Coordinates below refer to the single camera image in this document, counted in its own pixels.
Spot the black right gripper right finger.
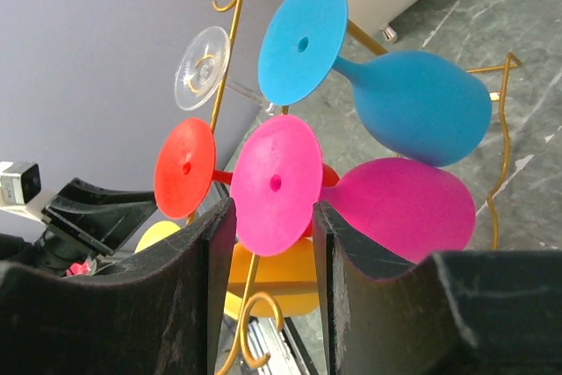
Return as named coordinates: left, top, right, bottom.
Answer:
left=313, top=202, right=561, bottom=374

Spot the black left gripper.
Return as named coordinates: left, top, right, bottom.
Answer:
left=30, top=177, right=157, bottom=277

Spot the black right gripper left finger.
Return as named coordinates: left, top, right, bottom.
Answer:
left=1, top=198, right=236, bottom=374

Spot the pink wine glass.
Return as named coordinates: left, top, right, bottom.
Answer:
left=230, top=115, right=476, bottom=263

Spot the blue wine glass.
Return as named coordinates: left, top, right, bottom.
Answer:
left=257, top=0, right=492, bottom=167

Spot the red wine glass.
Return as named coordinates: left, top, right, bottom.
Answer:
left=154, top=115, right=338, bottom=255

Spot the orange wine glass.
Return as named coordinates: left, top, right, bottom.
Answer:
left=133, top=220, right=320, bottom=319

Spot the clear wine glass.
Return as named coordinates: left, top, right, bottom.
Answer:
left=173, top=25, right=277, bottom=114

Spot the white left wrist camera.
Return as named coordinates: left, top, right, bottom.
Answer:
left=1, top=161, right=55, bottom=226

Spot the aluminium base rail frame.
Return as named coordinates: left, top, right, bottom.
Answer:
left=229, top=310, right=328, bottom=375

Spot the gold wire glass rack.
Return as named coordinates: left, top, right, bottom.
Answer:
left=185, top=0, right=523, bottom=375

